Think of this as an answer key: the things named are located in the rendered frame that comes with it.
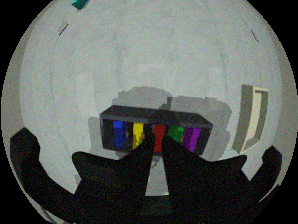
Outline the yellow fuse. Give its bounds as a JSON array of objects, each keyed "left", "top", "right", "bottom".
[{"left": 132, "top": 123, "right": 144, "bottom": 149}]

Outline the teal block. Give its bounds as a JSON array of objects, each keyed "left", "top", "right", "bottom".
[{"left": 71, "top": 0, "right": 86, "bottom": 10}]

